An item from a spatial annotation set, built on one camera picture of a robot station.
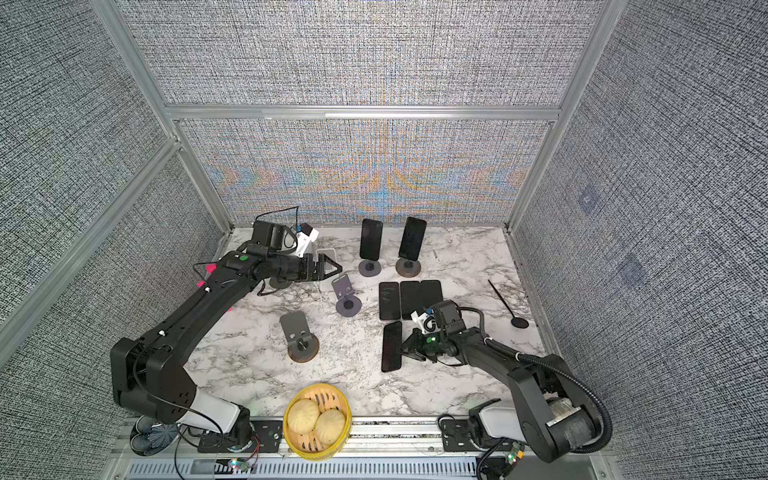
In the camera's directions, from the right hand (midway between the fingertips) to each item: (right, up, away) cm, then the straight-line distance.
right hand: (398, 349), depth 84 cm
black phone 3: (-8, +33, +14) cm, 37 cm away
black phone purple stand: (+5, +12, +14) cm, 19 cm away
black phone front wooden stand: (+12, +14, +17) cm, 25 cm away
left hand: (-18, +23, -5) cm, 29 cm away
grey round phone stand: (-9, +22, +23) cm, 33 cm away
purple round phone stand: (-16, +10, +13) cm, 23 cm away
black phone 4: (+5, +32, +14) cm, 36 cm away
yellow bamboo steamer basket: (-22, -19, -14) cm, 32 cm away
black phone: (-2, +11, +14) cm, 18 cm away
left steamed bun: (-24, -12, -13) cm, 29 cm away
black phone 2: (-2, +1, +6) cm, 6 cm away
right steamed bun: (-17, -14, -14) cm, 26 cm away
